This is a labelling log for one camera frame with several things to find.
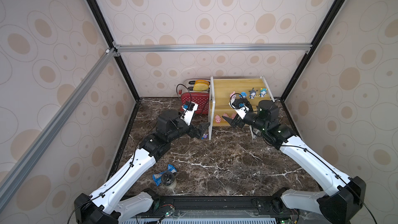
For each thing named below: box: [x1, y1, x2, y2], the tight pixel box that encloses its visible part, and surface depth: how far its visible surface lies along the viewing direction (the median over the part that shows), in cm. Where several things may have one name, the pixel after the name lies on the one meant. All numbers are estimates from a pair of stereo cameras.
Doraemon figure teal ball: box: [259, 88, 268, 98], surface depth 76 cm
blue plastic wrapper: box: [152, 163, 178, 187], surface depth 83 cm
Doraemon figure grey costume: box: [248, 87, 259, 100], surface depth 74 cm
